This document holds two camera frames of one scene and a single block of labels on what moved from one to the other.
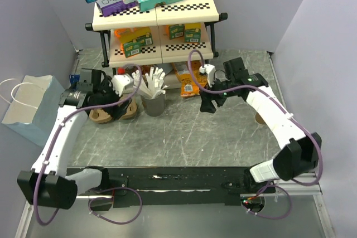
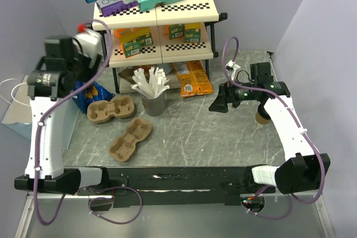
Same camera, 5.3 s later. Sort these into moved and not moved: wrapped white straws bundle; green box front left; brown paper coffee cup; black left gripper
Moved: black left gripper
Not moved: green box front left; wrapped white straws bundle; brown paper coffee cup
